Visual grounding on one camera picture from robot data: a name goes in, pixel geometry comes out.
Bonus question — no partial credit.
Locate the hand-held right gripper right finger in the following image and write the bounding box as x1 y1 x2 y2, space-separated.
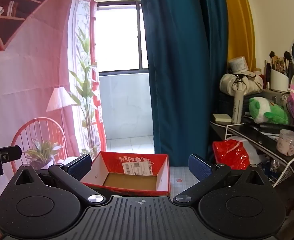
172 153 273 205

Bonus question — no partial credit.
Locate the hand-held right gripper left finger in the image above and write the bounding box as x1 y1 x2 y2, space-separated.
13 154 107 206

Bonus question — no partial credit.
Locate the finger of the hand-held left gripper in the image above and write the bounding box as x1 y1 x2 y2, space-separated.
0 145 22 164

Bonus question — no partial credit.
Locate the red cardboard box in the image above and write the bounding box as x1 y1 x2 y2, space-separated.
80 151 171 197

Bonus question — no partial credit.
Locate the plaid strawberry tablecloth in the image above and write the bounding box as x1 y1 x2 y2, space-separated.
168 166 200 201

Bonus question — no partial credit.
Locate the red plastic bag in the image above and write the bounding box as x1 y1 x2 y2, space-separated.
212 140 251 170

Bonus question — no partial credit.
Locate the pale yellow note pad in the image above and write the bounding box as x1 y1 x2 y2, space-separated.
212 113 232 123

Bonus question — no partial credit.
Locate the white spray bottle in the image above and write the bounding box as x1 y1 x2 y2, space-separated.
232 89 244 124

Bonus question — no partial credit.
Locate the green and white plush toy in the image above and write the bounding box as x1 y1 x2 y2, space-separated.
248 97 290 126

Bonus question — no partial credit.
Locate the pink printed backdrop cloth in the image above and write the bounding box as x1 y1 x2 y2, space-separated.
0 0 107 232

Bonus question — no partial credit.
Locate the round clear jar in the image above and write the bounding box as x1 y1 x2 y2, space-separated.
276 129 294 157

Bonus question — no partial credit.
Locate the teal curtain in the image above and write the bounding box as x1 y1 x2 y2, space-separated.
138 0 229 167

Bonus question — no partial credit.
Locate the white labelled roll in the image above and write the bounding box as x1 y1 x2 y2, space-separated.
228 56 249 74

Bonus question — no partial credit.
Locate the white brush holder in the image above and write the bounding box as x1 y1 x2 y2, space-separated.
270 68 290 93

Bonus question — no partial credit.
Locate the bunch of makeup brushes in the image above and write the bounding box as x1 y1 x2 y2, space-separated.
263 51 293 77

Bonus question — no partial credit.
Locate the yellow curtain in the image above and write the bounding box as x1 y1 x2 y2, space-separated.
220 0 257 68

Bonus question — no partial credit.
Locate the white wire rack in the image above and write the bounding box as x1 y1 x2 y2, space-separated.
224 123 294 188

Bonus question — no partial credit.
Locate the beige drawstring bag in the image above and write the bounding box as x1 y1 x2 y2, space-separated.
219 70 264 96

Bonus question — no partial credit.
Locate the dark window frame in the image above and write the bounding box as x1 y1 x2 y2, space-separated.
95 1 150 77

